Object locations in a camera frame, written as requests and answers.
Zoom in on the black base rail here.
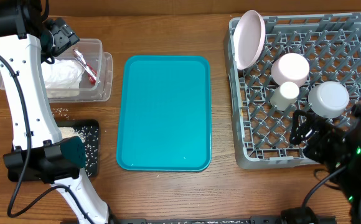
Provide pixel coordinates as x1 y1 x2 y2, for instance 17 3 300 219
108 216 288 224

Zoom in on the clear plastic bin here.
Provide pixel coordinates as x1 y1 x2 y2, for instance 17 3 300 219
0 38 103 98

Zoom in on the spilled rice pile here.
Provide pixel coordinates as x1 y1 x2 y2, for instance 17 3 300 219
52 108 100 177

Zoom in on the teal serving tray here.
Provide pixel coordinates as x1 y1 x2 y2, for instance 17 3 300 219
116 55 212 172

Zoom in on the large white plate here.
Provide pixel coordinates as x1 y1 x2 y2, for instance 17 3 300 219
233 10 265 70

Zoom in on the white cup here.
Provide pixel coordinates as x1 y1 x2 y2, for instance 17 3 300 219
270 82 299 111

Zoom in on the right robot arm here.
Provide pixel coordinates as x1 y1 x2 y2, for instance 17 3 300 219
277 101 361 224

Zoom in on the black tray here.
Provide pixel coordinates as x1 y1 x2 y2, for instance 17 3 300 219
23 119 100 184

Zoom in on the small pink bowl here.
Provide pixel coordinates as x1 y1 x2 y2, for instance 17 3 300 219
271 53 310 87

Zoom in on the grey bowl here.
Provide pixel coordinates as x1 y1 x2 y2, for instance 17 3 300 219
308 81 349 119

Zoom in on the grey dishwasher rack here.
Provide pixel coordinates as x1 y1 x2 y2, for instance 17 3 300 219
224 12 361 169

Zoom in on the white napkin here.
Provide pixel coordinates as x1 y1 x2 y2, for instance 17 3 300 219
41 60 85 89

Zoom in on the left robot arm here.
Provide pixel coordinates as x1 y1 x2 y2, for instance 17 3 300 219
0 1 116 223

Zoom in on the red snack wrapper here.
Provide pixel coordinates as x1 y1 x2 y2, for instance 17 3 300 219
73 49 97 85

